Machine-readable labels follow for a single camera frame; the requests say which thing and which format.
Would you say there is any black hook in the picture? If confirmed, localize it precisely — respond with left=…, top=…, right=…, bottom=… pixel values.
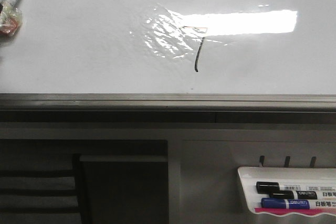
left=259, top=155, right=265, bottom=167
left=283, top=156, right=291, bottom=168

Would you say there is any white plastic marker tray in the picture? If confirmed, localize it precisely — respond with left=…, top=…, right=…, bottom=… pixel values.
left=238, top=167, right=335, bottom=223

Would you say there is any middle black hook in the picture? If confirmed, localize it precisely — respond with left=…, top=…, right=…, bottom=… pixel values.
left=283, top=156, right=291, bottom=168

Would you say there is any black slatted chair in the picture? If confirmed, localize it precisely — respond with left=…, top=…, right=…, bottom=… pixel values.
left=1, top=153, right=92, bottom=223

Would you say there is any blue-capped marker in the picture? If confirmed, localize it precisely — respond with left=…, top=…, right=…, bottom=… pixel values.
left=261, top=198, right=335, bottom=210

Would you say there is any upper black-capped marker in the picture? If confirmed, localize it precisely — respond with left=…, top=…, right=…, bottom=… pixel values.
left=256, top=182, right=335, bottom=194

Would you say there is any white whiteboard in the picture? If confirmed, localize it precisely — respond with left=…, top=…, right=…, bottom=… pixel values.
left=1, top=0, right=335, bottom=94

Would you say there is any lower black-capped marker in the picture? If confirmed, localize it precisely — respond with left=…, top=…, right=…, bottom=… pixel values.
left=269, top=190, right=335, bottom=200

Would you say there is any left black hook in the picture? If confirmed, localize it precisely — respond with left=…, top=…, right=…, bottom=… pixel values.
left=259, top=155, right=265, bottom=167

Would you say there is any white marker with tape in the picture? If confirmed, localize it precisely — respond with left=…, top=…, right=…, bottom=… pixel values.
left=1, top=0, right=23, bottom=36

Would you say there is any grey whiteboard ledge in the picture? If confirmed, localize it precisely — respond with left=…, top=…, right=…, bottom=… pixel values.
left=1, top=93, right=335, bottom=124

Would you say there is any black-capped marker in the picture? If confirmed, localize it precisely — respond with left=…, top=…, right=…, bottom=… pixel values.
left=269, top=190, right=335, bottom=200
left=256, top=182, right=335, bottom=194

